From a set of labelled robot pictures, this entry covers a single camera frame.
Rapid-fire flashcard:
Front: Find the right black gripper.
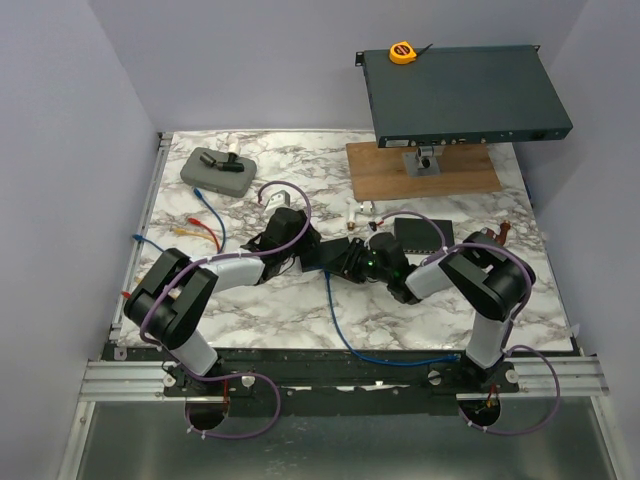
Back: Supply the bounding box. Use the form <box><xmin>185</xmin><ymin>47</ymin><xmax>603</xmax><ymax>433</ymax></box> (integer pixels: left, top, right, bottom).
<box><xmin>324</xmin><ymin>237</ymin><xmax>392</xmax><ymax>284</ymax></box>

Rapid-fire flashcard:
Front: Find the black TP-Link network switch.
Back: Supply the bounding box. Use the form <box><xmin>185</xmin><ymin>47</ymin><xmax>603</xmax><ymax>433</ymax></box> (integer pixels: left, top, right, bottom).
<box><xmin>394</xmin><ymin>217</ymin><xmax>442</xmax><ymax>255</ymax></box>

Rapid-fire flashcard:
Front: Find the yellow ethernet cable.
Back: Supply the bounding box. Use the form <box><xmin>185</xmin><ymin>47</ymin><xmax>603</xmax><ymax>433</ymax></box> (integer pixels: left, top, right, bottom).
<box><xmin>134</xmin><ymin>227</ymin><xmax>224</xmax><ymax>284</ymax></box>

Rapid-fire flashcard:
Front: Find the red-brown handle tool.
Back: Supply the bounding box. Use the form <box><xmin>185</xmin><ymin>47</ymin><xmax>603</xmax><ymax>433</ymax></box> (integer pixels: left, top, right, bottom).
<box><xmin>481</xmin><ymin>221</ymin><xmax>511</xmax><ymax>246</ymax></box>

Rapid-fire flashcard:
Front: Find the red ethernet cable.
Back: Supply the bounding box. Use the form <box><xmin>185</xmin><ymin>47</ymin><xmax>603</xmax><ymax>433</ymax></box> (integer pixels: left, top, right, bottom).
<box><xmin>122</xmin><ymin>216</ymin><xmax>224</xmax><ymax>301</ymax></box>

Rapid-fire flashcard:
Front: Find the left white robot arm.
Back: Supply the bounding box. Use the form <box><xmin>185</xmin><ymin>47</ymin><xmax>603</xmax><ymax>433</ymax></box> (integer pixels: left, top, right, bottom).
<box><xmin>123</xmin><ymin>207</ymin><xmax>321</xmax><ymax>395</ymax></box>

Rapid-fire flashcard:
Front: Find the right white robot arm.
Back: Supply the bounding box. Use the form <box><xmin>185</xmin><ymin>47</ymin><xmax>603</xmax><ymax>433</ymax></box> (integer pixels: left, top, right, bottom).
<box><xmin>324</xmin><ymin>232</ymin><xmax>536</xmax><ymax>392</ymax></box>

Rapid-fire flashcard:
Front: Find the white faucet pipe fitting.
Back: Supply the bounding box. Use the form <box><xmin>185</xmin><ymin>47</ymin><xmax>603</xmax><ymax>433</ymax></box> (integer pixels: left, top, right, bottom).
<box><xmin>346</xmin><ymin>198</ymin><xmax>375</xmax><ymax>231</ymax></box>

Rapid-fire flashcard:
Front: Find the wooden board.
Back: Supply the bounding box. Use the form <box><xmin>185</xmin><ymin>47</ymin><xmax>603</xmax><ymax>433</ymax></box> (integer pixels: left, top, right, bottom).
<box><xmin>346</xmin><ymin>142</ymin><xmax>502</xmax><ymax>201</ymax></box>

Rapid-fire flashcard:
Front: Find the black T-shaped fitting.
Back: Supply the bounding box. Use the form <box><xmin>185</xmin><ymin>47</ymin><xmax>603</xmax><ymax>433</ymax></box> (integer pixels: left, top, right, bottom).
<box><xmin>199</xmin><ymin>151</ymin><xmax>245</xmax><ymax>173</ymax></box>

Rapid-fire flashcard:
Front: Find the grey metal stand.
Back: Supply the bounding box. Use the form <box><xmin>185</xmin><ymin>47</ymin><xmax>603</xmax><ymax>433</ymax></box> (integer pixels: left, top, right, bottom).
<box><xmin>402</xmin><ymin>146</ymin><xmax>445</xmax><ymax>178</ymax></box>

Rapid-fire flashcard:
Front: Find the grey case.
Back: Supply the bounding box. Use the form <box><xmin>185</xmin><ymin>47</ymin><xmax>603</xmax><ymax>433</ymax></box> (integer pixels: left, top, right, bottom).
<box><xmin>180</xmin><ymin>147</ymin><xmax>257</xmax><ymax>198</ymax></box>

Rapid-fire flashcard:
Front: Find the yellow tape measure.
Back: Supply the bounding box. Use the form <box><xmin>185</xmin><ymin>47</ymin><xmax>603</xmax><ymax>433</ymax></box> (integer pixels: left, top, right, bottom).
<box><xmin>388</xmin><ymin>41</ymin><xmax>433</xmax><ymax>65</ymax></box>

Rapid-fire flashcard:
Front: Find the dark green rack unit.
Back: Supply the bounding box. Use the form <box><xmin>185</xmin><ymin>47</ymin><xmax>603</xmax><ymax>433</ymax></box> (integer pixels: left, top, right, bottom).
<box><xmin>355</xmin><ymin>45</ymin><xmax>573</xmax><ymax>148</ymax></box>

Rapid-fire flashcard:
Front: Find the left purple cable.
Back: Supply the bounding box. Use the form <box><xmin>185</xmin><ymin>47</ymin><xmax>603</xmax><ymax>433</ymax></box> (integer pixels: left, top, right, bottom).
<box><xmin>138</xmin><ymin>180</ymin><xmax>314</xmax><ymax>441</ymax></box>

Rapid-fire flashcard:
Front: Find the purple cable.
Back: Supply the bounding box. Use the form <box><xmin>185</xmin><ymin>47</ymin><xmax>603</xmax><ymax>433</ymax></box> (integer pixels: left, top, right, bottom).
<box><xmin>138</xmin><ymin>180</ymin><xmax>314</xmax><ymax>441</ymax></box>
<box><xmin>374</xmin><ymin>210</ymin><xmax>561</xmax><ymax>436</ymax></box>

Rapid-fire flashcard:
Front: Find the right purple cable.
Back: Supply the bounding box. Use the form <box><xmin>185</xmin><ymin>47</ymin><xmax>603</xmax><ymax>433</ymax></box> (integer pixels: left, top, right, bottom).
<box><xmin>374</xmin><ymin>210</ymin><xmax>561</xmax><ymax>436</ymax></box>

